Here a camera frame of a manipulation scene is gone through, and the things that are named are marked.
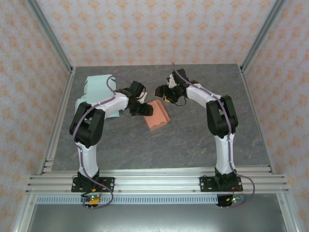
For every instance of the aluminium table side rail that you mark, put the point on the aluminium table side rail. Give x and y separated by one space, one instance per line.
246 82
69 82

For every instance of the pink paper box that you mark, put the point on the pink paper box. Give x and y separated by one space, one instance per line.
158 118

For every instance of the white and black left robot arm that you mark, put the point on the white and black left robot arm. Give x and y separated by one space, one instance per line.
89 130

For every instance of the light blue paper box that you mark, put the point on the light blue paper box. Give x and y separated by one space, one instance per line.
96 87

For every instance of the aluminium frame bar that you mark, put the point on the aluminium frame bar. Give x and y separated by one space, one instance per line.
287 215
24 215

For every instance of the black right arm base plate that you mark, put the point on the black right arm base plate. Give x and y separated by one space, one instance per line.
205 183

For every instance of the aluminium mounting rail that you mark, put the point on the aluminium mounting rail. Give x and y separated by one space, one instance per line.
157 181

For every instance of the grey metal sheet panel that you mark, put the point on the grey metal sheet panel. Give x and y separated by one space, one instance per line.
154 217

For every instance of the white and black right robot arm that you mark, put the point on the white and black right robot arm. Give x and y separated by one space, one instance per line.
222 120

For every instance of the aluminium frame post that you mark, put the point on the aluminium frame post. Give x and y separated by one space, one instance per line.
264 31
49 31

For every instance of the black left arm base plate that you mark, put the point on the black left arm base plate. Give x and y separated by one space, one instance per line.
108 183

